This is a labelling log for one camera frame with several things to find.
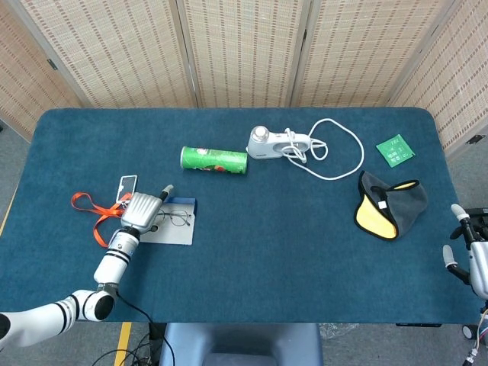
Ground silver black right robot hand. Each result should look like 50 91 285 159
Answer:
441 204 488 298

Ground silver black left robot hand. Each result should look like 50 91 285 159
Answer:
120 184 175 234

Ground thin-framed eyeglasses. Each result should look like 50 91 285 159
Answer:
155 208 193 228

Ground blue and grey case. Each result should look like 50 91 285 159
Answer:
140 196 199 247

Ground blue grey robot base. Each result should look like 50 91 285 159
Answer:
159 323 324 366

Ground clear badge card holder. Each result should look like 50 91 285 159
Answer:
116 174 139 203

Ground green chips can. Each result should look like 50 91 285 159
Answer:
179 146 249 176

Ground grey yellow cloth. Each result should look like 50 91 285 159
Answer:
354 170 429 242

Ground black table leg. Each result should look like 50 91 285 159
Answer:
148 323 165 363

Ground white handheld appliance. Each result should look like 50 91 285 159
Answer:
246 125 312 160

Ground green square packet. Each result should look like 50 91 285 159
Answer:
375 133 416 168

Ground blue table cover cloth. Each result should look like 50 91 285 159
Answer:
0 107 482 325

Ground clear plastic wrap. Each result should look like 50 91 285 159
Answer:
319 323 360 340

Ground bamboo folding screen panel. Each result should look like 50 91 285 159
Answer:
175 0 312 109
388 0 488 157
0 0 83 142
7 0 199 110
291 0 457 108

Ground orange lanyard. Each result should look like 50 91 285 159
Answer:
71 192 133 249

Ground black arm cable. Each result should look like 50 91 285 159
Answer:
114 291 176 366

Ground white power cable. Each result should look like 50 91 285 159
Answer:
281 117 365 181

